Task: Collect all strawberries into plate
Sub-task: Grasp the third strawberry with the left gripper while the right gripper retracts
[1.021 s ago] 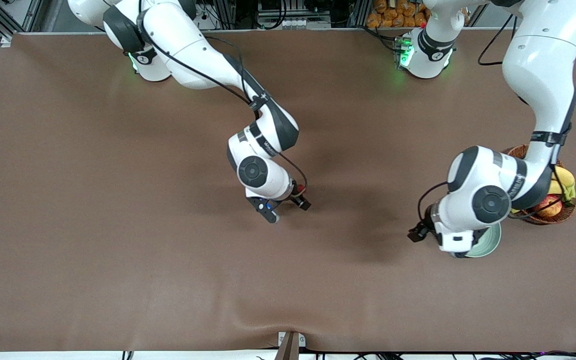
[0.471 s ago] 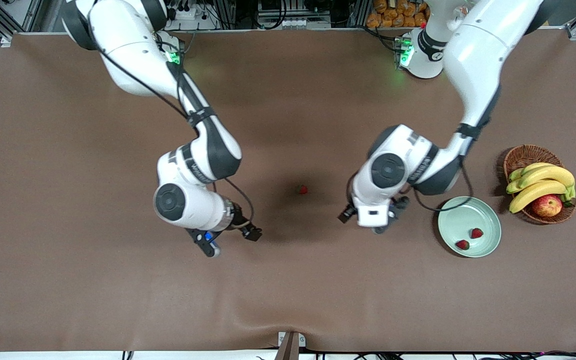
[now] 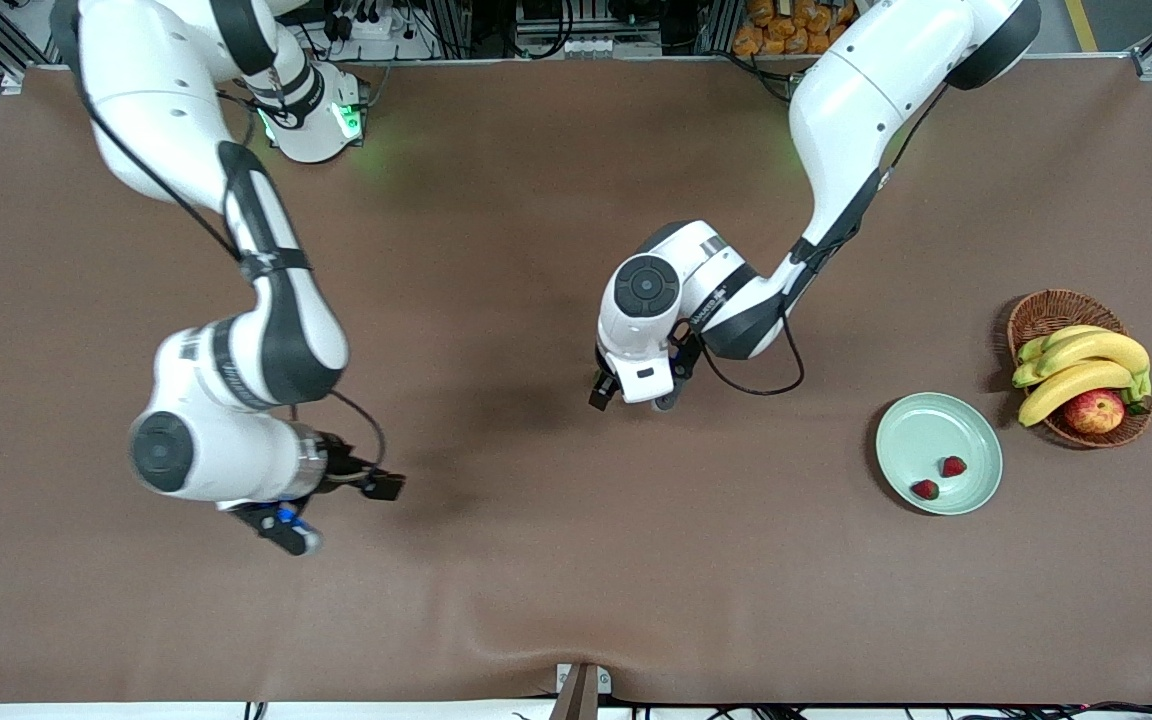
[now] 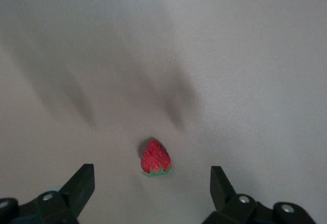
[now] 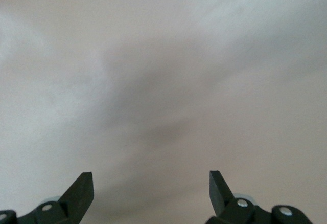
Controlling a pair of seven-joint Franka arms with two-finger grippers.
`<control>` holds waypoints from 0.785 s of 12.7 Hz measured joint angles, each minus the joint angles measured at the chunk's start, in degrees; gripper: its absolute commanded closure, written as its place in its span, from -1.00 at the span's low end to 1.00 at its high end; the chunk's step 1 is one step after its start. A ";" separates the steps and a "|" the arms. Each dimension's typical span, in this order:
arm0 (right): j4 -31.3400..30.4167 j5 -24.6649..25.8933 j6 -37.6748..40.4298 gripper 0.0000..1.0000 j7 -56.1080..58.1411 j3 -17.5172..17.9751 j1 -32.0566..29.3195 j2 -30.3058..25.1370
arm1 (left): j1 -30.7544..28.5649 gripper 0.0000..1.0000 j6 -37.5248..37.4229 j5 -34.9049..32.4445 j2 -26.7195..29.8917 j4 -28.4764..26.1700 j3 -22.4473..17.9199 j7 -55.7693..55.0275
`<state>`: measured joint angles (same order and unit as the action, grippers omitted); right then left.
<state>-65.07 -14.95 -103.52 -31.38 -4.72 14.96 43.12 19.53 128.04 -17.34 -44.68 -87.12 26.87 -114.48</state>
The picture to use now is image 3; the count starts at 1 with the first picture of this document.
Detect pale green plate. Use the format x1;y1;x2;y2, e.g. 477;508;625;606
875;391;1005;517

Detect brown table cover mat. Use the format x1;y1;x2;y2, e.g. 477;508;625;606
0;55;1152;707

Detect white socket bar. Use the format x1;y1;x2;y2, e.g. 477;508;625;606
516;35;663;58

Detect orange bread rolls pile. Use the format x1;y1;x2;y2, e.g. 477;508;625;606
733;0;852;57

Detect white power strip with plugs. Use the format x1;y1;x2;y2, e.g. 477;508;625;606
326;8;437;61

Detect greenish yellow banana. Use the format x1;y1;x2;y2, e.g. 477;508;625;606
1016;325;1115;364

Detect brown wicker basket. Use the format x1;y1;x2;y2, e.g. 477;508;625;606
1006;289;1152;449

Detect red apple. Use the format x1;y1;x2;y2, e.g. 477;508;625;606
1063;389;1127;436

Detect large yellow banana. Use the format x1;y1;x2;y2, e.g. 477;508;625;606
1012;331;1152;391

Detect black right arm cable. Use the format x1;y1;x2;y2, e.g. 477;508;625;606
71;0;387;471

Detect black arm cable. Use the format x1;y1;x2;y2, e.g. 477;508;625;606
671;85;947;397
71;0;387;471

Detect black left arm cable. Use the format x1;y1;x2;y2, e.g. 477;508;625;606
671;85;947;397

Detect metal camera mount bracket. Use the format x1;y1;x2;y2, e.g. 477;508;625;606
548;662;613;720

